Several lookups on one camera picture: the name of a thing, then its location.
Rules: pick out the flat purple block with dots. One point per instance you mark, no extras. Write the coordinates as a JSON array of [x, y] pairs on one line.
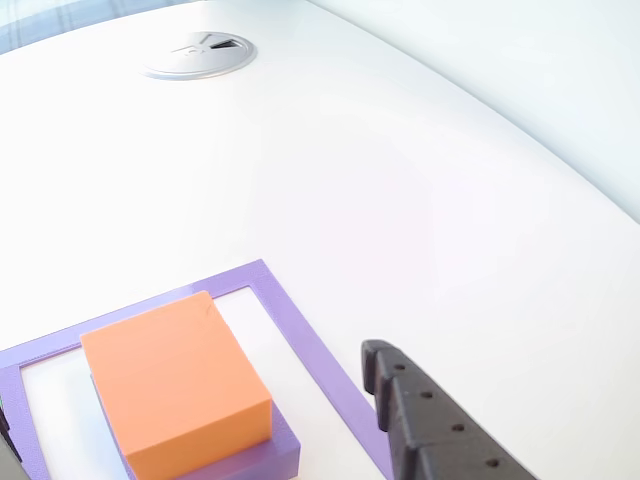
[[270, 455]]

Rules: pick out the orange cube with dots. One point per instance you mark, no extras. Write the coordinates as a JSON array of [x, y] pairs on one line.
[[175, 380]]

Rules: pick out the silver table grommet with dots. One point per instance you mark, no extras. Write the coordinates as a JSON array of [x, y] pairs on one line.
[[200, 57]]

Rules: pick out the purple square frame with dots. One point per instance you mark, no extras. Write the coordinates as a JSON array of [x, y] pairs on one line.
[[310, 350]]

